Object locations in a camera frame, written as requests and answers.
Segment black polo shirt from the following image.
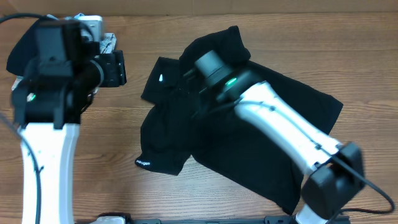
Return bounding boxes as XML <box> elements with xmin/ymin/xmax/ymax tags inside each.
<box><xmin>136</xmin><ymin>26</ymin><xmax>343</xmax><ymax>214</ymax></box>

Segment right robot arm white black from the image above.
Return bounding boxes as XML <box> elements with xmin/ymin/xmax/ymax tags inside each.
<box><xmin>195</xmin><ymin>50</ymin><xmax>364</xmax><ymax>223</ymax></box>

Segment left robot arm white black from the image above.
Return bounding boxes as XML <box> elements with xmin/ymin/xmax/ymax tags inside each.
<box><xmin>7</xmin><ymin>16</ymin><xmax>127</xmax><ymax>223</ymax></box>

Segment light denim jeans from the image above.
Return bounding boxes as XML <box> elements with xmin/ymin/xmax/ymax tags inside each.
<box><xmin>99</xmin><ymin>33</ymin><xmax>117</xmax><ymax>54</ymax></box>

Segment light blue garment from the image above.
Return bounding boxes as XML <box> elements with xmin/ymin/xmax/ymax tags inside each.
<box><xmin>74</xmin><ymin>13</ymin><xmax>85</xmax><ymax>19</ymax></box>

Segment folded black garment on pile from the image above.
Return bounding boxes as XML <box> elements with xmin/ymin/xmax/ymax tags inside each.
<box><xmin>6</xmin><ymin>20</ymin><xmax>40</xmax><ymax>77</ymax></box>

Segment beige folded garment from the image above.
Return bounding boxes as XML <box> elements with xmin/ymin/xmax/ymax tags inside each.
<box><xmin>11</xmin><ymin>76</ymin><xmax>23</xmax><ymax>91</ymax></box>

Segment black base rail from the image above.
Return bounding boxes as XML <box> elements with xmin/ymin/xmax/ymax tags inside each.
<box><xmin>74</xmin><ymin>212</ymin><xmax>352</xmax><ymax>224</ymax></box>

